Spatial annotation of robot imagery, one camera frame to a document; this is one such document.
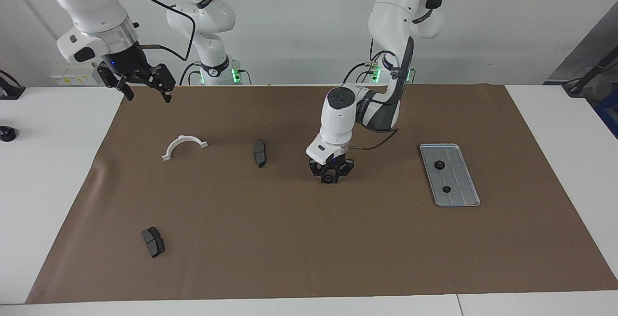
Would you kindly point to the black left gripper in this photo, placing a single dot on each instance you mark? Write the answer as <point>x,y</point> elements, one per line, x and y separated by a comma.
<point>333,165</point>

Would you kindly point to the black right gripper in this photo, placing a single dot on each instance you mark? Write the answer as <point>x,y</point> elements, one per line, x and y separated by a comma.
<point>130,67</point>

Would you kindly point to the large black bearing gear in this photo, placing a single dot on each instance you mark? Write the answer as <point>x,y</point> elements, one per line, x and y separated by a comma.
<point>329,180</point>
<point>439,165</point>

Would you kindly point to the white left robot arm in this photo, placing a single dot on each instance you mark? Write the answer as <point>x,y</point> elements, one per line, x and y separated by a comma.
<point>338,123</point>

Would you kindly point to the silver metal tray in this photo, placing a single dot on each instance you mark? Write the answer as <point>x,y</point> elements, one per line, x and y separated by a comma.
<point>458,176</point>

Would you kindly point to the brown paper table mat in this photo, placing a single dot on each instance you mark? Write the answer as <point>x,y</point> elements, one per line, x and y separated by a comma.
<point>314,239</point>

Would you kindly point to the dark grey brake pad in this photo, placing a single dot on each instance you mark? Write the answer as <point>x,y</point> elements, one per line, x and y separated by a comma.
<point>259,153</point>
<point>153,242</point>

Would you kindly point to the black table clamp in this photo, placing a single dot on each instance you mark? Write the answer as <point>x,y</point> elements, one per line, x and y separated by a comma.
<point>9,91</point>

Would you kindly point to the black round knob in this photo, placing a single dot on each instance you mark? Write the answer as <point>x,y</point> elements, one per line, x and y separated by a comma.
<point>7,134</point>

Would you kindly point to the black stand leg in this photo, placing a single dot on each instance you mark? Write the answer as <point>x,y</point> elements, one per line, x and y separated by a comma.
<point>591,72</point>

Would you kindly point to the blue crate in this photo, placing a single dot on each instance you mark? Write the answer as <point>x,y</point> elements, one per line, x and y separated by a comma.
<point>609,113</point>

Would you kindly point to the white wall socket box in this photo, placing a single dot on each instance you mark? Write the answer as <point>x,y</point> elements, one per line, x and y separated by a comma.
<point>67,78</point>

